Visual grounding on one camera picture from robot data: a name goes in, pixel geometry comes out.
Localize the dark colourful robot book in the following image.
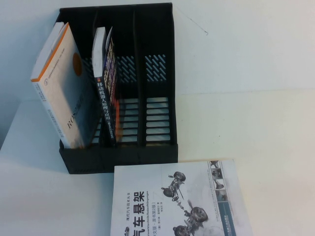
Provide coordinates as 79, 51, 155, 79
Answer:
91, 26, 121, 148

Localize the black three-slot book stand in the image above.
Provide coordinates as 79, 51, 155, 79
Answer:
53, 1, 179, 175

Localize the white car suspension book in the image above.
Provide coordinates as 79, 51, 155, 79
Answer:
110, 159, 254, 236

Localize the white orange ROS book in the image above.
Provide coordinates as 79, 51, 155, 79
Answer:
30, 22, 101, 150

